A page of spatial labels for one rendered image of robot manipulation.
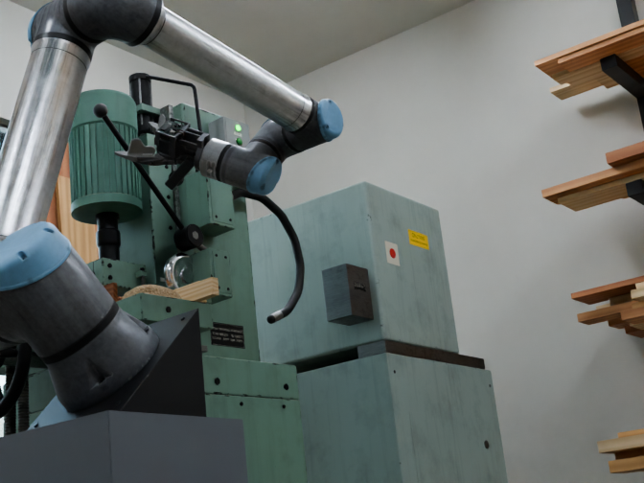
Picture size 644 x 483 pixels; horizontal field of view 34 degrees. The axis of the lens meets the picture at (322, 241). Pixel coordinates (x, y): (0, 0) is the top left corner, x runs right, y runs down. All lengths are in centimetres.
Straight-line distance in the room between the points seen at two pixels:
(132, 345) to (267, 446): 92
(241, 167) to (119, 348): 75
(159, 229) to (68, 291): 103
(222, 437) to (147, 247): 103
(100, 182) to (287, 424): 75
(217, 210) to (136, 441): 117
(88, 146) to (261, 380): 72
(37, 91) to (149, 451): 75
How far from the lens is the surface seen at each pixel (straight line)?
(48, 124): 200
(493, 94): 478
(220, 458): 173
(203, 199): 268
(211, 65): 215
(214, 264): 260
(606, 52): 408
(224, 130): 283
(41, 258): 167
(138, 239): 271
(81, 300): 169
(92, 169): 265
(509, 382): 448
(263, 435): 257
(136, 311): 228
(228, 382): 251
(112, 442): 157
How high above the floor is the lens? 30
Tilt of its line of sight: 17 degrees up
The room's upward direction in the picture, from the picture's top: 6 degrees counter-clockwise
